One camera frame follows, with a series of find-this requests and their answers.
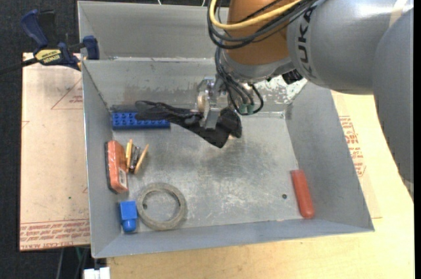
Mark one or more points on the wooden clip with metal spring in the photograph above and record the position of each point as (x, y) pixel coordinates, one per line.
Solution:
(135, 157)

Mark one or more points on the blue studded toy brick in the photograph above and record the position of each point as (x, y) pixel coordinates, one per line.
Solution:
(125, 121)

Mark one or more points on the black cloth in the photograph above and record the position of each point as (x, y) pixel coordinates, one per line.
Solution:
(164, 114)

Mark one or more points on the orange block with black edge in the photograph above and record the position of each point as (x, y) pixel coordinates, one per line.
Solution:
(115, 166)

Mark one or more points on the grey metal bin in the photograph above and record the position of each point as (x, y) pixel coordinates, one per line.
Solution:
(230, 172)

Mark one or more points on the red-orange rounded stick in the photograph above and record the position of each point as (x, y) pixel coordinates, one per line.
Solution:
(302, 193)

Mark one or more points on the brown cardboard board, red print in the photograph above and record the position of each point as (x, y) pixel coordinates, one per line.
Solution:
(52, 156)

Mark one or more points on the small blue plastic plug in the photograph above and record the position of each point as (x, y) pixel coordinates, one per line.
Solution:
(128, 212)

